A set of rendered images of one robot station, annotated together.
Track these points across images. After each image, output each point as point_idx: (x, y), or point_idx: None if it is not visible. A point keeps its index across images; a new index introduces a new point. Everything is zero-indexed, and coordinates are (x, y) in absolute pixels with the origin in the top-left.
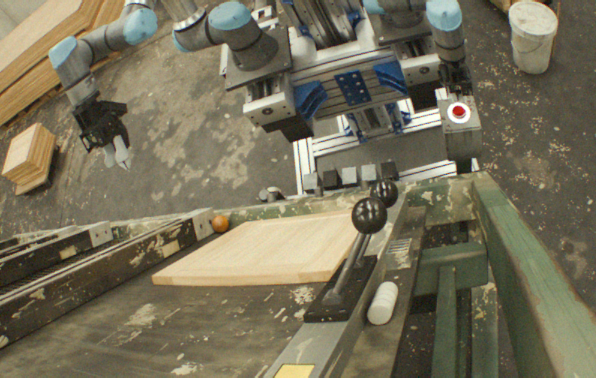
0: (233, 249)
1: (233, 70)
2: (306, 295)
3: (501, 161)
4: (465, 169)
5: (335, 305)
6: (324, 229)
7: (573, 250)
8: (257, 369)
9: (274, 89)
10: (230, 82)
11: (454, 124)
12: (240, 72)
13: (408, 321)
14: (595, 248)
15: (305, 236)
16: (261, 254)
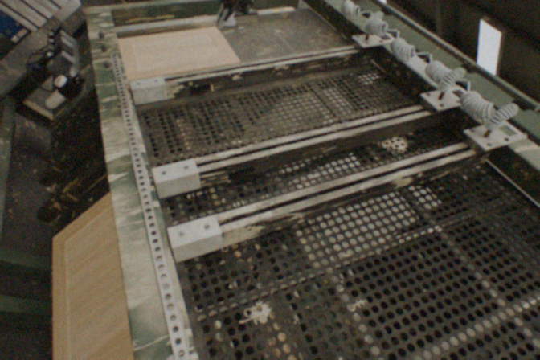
0: (192, 58)
1: None
2: (229, 30)
3: None
4: None
5: (252, 10)
6: (160, 43)
7: (5, 67)
8: (268, 24)
9: None
10: None
11: None
12: None
13: (28, 171)
14: (9, 59)
15: (172, 44)
16: (199, 47)
